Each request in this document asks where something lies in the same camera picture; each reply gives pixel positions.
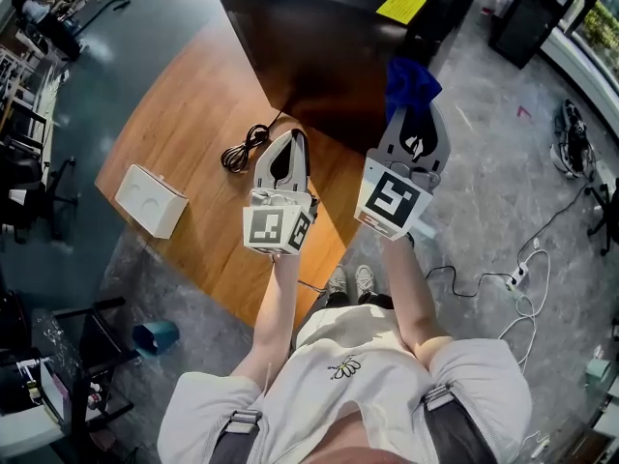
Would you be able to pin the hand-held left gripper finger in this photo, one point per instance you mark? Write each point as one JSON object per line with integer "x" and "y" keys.
{"x": 263, "y": 172}
{"x": 303, "y": 167}

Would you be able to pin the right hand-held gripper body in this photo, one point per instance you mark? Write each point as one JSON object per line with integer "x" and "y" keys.
{"x": 392, "y": 198}

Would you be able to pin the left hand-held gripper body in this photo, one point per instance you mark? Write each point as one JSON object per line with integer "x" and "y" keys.
{"x": 268, "y": 227}

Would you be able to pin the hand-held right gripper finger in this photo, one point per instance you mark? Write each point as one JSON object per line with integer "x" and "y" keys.
{"x": 391, "y": 145}
{"x": 442, "y": 143}

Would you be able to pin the blue cleaning cloth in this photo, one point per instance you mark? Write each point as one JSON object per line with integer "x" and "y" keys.
{"x": 411, "y": 87}

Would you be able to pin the large black monitor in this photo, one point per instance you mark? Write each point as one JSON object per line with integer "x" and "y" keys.
{"x": 314, "y": 41}

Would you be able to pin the person's left forearm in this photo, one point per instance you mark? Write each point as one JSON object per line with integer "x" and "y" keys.
{"x": 275, "y": 317}

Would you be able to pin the person's right forearm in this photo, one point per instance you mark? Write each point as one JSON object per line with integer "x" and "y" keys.
{"x": 411, "y": 298}

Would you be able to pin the person's right shoe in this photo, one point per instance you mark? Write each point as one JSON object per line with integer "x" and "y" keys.
{"x": 363, "y": 277}

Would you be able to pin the person's shoe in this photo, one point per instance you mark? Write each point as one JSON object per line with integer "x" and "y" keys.
{"x": 363, "y": 277}
{"x": 338, "y": 281}

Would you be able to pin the person's left shoe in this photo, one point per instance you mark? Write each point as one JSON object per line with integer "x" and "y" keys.
{"x": 338, "y": 281}

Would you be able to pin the black trousers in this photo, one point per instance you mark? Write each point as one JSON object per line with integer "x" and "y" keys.
{"x": 377, "y": 300}

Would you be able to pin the white cardboard box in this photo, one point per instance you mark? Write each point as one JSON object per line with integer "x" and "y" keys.
{"x": 150, "y": 201}

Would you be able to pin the black glass-door cabinet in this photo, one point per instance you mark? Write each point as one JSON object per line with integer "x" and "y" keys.
{"x": 527, "y": 22}

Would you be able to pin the white power strip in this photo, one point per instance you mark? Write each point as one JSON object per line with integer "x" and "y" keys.
{"x": 517, "y": 277}

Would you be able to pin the teal waste bin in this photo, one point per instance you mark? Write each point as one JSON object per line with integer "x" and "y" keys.
{"x": 157, "y": 339}

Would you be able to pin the black swivel chair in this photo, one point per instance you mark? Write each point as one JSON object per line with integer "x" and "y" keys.
{"x": 607, "y": 211}

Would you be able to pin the white t-shirt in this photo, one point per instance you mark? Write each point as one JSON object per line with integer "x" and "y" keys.
{"x": 348, "y": 399}

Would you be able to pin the black metal side table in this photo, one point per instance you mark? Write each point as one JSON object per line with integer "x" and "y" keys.
{"x": 72, "y": 351}

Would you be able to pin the black office chair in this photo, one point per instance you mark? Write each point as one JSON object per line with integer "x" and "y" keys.
{"x": 24, "y": 177}

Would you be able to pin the small teal box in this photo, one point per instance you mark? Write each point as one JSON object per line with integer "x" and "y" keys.
{"x": 598, "y": 372}

